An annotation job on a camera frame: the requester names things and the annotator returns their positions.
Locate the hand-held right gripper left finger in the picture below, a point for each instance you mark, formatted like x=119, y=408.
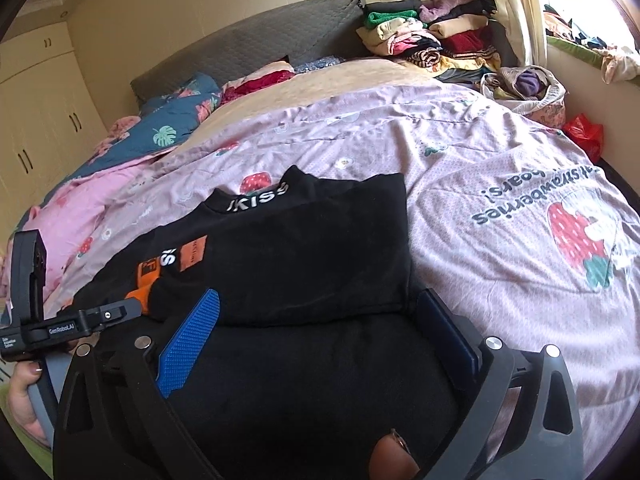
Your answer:
x=190, y=340

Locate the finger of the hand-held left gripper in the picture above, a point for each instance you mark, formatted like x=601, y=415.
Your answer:
x=107, y=315

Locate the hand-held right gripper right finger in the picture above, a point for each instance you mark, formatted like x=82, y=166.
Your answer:
x=452, y=345

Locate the black sweater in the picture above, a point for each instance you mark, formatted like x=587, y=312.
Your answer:
x=280, y=250

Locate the floral bag of clothes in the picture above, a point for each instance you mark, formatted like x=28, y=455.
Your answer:
x=530, y=90

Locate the pile of folded clothes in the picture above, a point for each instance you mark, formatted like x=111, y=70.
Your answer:
x=440, y=35

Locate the clothes on windowsill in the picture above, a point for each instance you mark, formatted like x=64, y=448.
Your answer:
x=615, y=60

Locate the person's left hand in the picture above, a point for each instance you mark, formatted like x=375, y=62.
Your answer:
x=22, y=405

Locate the pink floral quilt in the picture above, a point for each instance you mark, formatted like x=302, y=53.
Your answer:
x=70, y=210

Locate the cream wardrobe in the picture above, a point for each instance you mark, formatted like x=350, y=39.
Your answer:
x=45, y=110

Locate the pink strawberry print duvet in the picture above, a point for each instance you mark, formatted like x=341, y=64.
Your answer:
x=500, y=150

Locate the blue floral quilt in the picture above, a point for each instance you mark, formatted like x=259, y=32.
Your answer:
x=165, y=120

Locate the red plastic bag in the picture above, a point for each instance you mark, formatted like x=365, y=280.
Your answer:
x=582, y=132

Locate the red cloth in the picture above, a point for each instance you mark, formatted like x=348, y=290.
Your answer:
x=260, y=82

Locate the beige blanket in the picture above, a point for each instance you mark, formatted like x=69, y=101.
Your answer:
x=320, y=85

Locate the blue patterned cloth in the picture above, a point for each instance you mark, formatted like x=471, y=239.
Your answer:
x=317, y=64

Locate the grey quilted headboard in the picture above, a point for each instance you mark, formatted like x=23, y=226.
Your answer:
x=250, y=35

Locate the green windowsill mat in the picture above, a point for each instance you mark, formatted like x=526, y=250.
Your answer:
x=575, y=50

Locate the cream curtain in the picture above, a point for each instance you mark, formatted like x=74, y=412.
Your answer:
x=510, y=10

